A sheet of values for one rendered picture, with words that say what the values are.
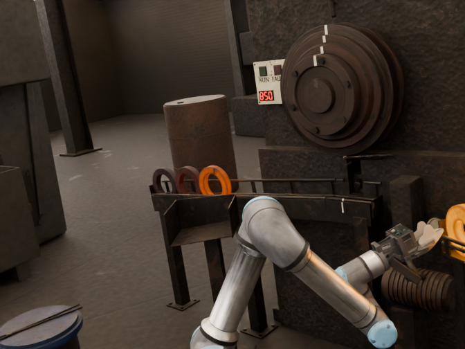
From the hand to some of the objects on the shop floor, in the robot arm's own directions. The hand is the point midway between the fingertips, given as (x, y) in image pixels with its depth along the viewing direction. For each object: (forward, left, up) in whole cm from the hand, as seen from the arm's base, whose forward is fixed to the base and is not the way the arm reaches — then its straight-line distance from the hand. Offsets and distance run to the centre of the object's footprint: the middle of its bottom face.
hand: (439, 233), depth 159 cm
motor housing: (+11, +10, -72) cm, 73 cm away
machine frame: (+64, +48, -72) cm, 108 cm away
